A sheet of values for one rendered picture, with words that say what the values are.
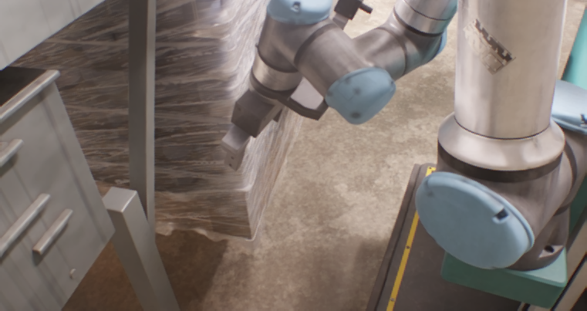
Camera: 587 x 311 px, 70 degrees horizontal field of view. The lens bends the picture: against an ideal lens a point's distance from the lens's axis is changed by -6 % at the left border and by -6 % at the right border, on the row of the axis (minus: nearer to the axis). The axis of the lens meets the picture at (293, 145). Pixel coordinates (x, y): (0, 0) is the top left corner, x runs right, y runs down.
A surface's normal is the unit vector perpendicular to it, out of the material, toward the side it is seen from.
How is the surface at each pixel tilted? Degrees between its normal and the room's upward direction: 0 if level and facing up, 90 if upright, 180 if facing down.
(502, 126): 86
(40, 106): 90
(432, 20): 105
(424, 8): 98
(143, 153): 65
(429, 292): 0
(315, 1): 24
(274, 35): 90
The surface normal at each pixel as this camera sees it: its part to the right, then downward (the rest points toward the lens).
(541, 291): -0.39, 0.58
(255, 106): 0.25, -0.53
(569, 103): 0.07, -0.84
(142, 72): -0.24, 0.22
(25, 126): 0.97, 0.13
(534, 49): 0.04, 0.51
